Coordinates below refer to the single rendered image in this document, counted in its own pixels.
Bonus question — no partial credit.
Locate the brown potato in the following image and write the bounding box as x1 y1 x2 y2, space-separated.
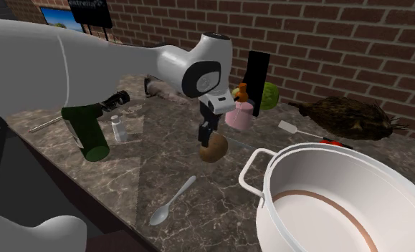
199 132 229 164

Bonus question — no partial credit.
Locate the pink soap dispenser orange pump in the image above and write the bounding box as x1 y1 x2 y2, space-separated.
224 82 255 132

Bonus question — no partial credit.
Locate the grey furry figure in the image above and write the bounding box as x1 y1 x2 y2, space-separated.
143 74 191 106

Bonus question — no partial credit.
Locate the black upright slab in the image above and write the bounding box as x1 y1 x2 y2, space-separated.
242 50 271 118

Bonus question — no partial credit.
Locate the green cabbage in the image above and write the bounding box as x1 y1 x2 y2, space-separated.
259 81 280 111

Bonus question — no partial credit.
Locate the small white bottle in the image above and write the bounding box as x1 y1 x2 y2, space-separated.
110 115 129 143

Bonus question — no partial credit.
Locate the black ribbed cylinder tool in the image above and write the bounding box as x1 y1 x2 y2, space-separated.
100 90 130 113

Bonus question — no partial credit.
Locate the grey metal spoon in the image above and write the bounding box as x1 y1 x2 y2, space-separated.
148 175 197 226

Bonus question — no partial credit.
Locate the dark green bottle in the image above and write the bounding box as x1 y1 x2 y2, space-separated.
60 104 110 163

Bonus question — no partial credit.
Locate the red and black tool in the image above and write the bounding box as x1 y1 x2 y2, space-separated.
319 137 353 150

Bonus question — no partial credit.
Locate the brown spiky bird figure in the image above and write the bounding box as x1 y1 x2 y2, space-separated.
287 96 409 142

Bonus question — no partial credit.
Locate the large white pot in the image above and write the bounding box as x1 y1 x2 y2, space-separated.
238 142 415 252

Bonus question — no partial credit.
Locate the black sign on legs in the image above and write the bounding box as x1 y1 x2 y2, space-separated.
67 0 114 43

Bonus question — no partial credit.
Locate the thin metal rod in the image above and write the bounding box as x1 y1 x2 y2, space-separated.
27 115 63 134

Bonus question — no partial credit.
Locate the blue landscape wall picture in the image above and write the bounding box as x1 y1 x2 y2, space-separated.
39 6 86 34

